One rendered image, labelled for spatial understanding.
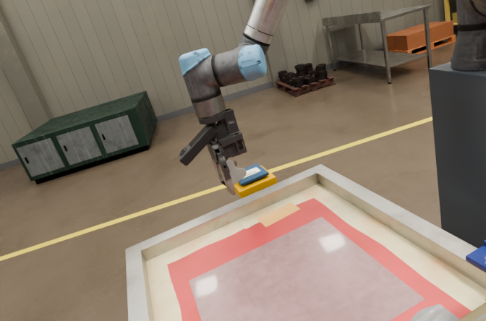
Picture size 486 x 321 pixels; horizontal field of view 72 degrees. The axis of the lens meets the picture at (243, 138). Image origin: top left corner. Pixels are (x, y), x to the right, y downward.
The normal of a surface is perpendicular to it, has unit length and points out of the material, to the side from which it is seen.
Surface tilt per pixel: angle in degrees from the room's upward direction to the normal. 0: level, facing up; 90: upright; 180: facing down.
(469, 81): 90
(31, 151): 90
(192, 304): 0
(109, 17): 90
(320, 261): 0
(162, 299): 0
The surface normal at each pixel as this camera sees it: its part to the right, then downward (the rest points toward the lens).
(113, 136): 0.17, 0.29
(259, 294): -0.26, -0.91
